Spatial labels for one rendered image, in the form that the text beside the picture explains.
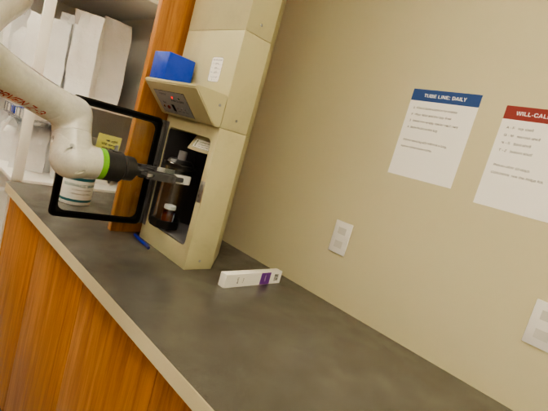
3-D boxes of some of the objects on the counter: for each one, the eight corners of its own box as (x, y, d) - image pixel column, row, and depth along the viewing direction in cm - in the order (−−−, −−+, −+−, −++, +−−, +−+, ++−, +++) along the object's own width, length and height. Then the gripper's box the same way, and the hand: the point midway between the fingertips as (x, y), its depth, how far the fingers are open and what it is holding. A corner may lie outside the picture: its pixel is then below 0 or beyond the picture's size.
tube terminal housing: (193, 237, 168) (240, 55, 158) (240, 267, 147) (298, 59, 136) (139, 236, 150) (187, 30, 140) (183, 270, 128) (245, 29, 118)
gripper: (140, 163, 113) (203, 174, 130) (107, 148, 127) (167, 160, 144) (134, 188, 114) (197, 196, 131) (102, 170, 128) (162, 179, 145)
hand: (175, 176), depth 136 cm, fingers closed on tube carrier, 9 cm apart
